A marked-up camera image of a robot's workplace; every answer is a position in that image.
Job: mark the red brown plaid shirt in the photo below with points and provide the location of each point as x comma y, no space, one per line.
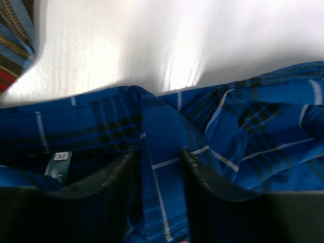
19,39

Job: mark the blue plaid shirt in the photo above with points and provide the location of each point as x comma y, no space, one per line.
263,134

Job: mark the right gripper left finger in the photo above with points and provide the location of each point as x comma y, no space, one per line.
93,209

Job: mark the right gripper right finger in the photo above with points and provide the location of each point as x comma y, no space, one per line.
220,211

